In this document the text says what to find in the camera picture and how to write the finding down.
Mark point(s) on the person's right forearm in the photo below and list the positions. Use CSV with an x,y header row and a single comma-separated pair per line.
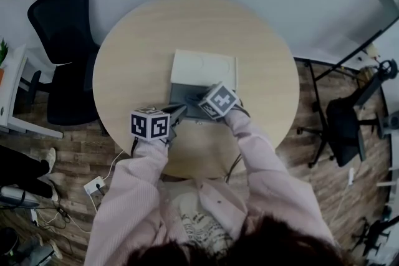
x,y
262,159

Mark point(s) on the green potted plant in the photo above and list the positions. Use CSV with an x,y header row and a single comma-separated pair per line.
x,y
2,53

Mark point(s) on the whiteboard on black stand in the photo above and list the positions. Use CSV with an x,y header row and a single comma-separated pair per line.
x,y
349,56

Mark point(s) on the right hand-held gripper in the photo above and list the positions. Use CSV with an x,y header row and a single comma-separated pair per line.
x,y
222,99

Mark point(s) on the person's left forearm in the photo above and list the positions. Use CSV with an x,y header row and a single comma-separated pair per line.
x,y
134,177

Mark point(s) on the wide black high-back office chair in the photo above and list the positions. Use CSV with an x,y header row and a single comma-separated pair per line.
x,y
65,40

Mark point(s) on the white power strip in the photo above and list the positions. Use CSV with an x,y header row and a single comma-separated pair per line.
x,y
351,176
95,185

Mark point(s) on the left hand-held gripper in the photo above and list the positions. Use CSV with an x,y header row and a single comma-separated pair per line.
x,y
149,124

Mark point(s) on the slim black office chair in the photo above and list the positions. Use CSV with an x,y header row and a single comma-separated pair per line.
x,y
346,131

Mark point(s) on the black floor stand base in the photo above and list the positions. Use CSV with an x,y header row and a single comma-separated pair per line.
x,y
374,233

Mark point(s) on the white and grey box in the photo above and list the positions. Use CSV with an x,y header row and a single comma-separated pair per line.
x,y
202,67

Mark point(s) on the white desk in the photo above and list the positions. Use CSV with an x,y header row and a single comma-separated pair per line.
x,y
15,93

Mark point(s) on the person's torso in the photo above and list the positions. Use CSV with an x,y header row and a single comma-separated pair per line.
x,y
199,227

